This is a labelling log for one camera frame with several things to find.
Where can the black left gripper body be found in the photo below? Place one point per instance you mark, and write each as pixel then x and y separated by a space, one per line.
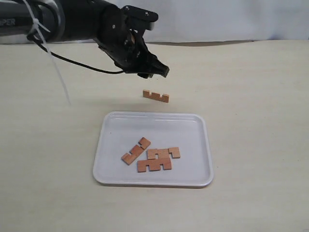
pixel 123 45

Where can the notched wooden piece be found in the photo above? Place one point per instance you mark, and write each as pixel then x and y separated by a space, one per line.
pixel 154 165
pixel 173 152
pixel 155 96
pixel 136 151

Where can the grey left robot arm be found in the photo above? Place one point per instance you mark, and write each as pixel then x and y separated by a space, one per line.
pixel 67 20

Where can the white backdrop cloth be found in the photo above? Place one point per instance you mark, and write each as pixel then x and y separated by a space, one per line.
pixel 186 21

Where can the white plastic tray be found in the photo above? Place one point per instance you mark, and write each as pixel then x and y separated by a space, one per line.
pixel 121 130

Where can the white zip tie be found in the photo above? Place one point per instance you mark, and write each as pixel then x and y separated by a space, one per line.
pixel 50 53

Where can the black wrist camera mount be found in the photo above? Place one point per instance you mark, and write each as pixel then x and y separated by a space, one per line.
pixel 140 19

